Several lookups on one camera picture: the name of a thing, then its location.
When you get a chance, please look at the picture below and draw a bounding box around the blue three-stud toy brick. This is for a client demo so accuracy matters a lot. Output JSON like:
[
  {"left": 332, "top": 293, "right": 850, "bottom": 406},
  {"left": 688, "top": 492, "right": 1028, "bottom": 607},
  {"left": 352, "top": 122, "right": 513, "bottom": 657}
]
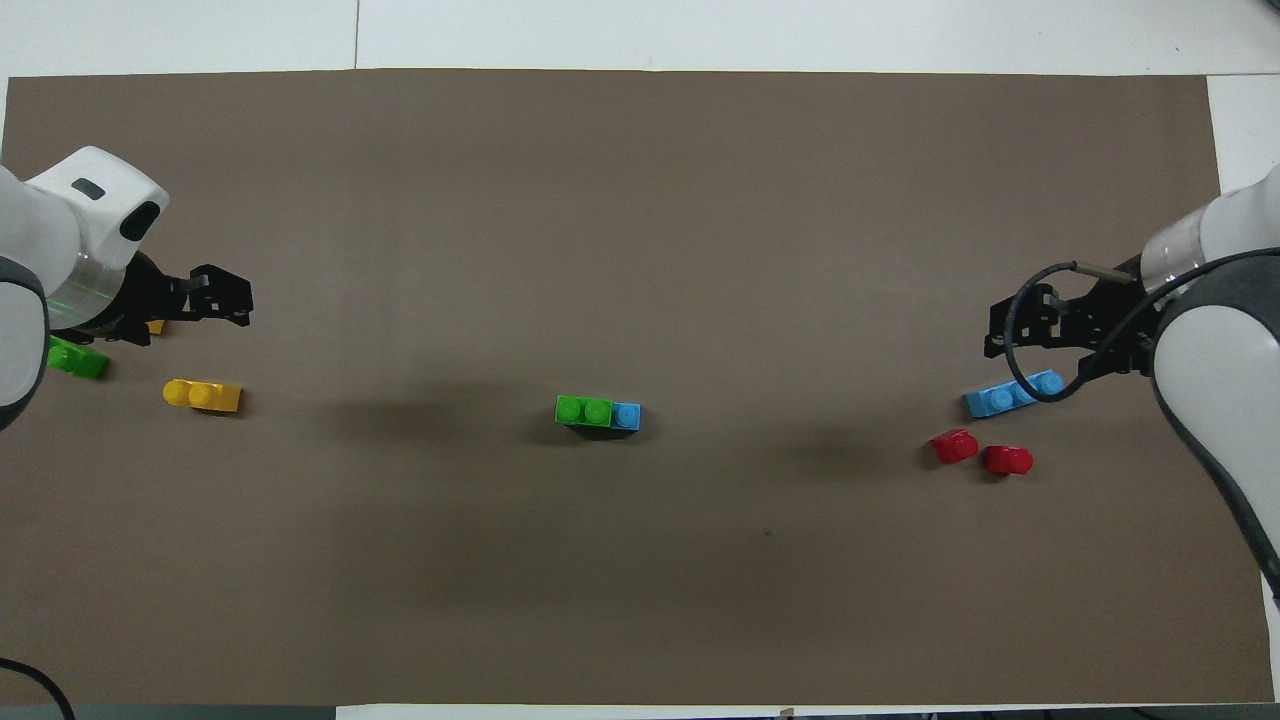
[
  {"left": 560, "top": 401, "right": 642, "bottom": 432},
  {"left": 964, "top": 370, "right": 1065, "bottom": 419}
]

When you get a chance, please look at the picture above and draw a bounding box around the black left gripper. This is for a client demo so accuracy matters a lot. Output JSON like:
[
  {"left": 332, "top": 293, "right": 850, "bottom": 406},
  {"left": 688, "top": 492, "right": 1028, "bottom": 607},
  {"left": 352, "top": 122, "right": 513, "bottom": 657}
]
[{"left": 95, "top": 250, "right": 254, "bottom": 346}]

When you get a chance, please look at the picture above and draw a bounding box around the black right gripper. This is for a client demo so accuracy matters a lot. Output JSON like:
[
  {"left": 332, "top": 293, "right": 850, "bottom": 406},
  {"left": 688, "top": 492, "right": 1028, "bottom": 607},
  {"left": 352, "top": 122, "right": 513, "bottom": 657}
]
[{"left": 984, "top": 270, "right": 1163, "bottom": 379}]

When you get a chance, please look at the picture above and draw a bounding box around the green two-stud toy brick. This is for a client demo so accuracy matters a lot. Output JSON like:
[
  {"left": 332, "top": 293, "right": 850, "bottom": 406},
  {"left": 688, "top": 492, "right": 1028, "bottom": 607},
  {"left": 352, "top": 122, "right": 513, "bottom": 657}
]
[
  {"left": 555, "top": 394, "right": 615, "bottom": 429},
  {"left": 47, "top": 336, "right": 110, "bottom": 381}
]

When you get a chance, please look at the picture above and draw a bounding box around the brown table mat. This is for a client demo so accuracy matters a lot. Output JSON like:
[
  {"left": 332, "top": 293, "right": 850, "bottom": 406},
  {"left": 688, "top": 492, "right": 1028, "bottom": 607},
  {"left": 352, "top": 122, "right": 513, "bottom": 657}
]
[{"left": 0, "top": 68, "right": 1276, "bottom": 706}]

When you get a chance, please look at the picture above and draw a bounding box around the black loose floor cable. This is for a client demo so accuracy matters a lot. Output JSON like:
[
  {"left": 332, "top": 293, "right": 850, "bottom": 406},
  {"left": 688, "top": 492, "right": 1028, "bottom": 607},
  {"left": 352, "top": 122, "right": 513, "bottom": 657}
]
[{"left": 0, "top": 657, "right": 77, "bottom": 720}]

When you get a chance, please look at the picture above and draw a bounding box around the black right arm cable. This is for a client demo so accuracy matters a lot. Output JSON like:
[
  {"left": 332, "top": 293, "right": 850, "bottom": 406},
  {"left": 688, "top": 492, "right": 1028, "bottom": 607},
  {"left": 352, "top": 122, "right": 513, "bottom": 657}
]
[{"left": 1007, "top": 262, "right": 1161, "bottom": 404}]

